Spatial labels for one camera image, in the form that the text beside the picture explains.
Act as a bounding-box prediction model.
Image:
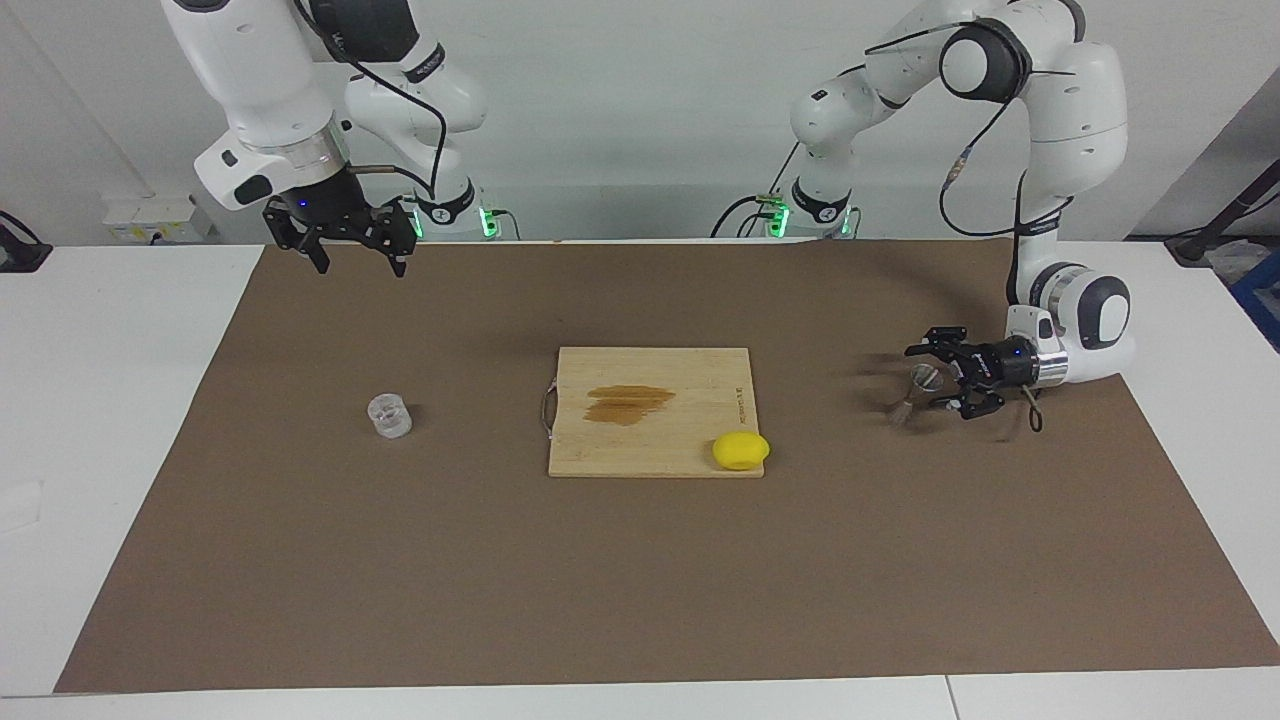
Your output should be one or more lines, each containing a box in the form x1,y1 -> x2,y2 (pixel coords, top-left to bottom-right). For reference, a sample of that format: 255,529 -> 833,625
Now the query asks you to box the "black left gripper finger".
930,395 -> 1004,421
905,327 -> 969,359

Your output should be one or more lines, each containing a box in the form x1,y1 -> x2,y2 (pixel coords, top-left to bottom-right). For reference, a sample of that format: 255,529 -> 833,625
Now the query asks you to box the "metal double jigger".
884,364 -> 943,427

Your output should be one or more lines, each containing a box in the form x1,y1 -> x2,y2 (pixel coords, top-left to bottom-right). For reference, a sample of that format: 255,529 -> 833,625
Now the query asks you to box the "small clear glass cup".
367,393 -> 413,438

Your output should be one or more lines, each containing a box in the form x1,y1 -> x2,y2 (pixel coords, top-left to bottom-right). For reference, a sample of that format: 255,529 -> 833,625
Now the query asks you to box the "black stand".
1165,160 -> 1280,266

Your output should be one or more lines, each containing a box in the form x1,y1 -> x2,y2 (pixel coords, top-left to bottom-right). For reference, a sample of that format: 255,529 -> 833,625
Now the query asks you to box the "yellow lemon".
712,432 -> 771,471

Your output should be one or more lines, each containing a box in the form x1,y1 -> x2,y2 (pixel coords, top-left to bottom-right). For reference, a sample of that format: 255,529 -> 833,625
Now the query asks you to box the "wooden cutting board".
541,347 -> 766,479

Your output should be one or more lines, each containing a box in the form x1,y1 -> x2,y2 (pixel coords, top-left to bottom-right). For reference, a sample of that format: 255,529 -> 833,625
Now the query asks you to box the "blue crate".
1228,248 -> 1280,351

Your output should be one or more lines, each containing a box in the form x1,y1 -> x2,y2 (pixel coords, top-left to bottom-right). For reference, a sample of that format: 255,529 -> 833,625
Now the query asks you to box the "brown table mat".
55,240 -> 1280,693

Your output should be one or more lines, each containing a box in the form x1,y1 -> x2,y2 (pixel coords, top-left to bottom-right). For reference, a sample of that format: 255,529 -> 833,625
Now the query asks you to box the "white paper label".
0,480 -> 45,533

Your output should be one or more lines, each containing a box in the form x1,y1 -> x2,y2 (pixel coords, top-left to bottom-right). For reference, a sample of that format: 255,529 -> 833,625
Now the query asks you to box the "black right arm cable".
290,0 -> 448,196

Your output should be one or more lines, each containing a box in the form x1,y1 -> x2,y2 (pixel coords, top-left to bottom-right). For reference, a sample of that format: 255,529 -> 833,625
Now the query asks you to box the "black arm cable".
290,0 -> 448,196
865,20 -> 1079,433

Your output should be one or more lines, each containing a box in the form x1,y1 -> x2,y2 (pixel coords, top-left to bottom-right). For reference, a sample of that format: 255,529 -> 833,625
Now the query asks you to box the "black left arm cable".
865,20 -> 1079,433

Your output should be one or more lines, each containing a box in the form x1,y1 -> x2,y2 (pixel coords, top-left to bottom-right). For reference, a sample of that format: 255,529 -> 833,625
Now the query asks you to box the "white wall socket box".
102,195 -> 214,244

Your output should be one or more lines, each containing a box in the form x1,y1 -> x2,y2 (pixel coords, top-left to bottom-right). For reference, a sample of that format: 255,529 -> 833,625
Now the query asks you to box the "black left base cable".
710,150 -> 806,239

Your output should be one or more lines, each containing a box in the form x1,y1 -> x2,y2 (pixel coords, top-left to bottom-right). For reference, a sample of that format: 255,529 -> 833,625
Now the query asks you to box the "black clamp mount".
0,210 -> 53,273

